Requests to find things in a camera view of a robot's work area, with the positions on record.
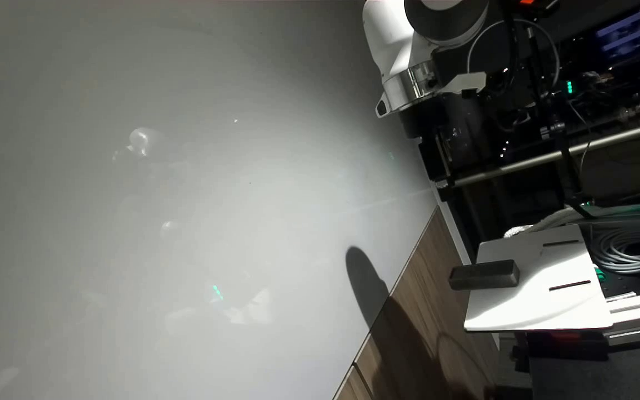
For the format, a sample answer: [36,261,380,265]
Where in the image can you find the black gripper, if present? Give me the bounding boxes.
[406,93,486,153]

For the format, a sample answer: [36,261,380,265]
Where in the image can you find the lit blue monitor screen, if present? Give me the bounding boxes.
[591,6,640,62]

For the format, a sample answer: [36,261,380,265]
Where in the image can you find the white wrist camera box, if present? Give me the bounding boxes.
[436,69,492,101]

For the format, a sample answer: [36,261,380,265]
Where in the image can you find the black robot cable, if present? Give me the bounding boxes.
[464,15,564,101]

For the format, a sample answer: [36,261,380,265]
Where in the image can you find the grey green cable coil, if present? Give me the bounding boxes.
[584,202,640,278]

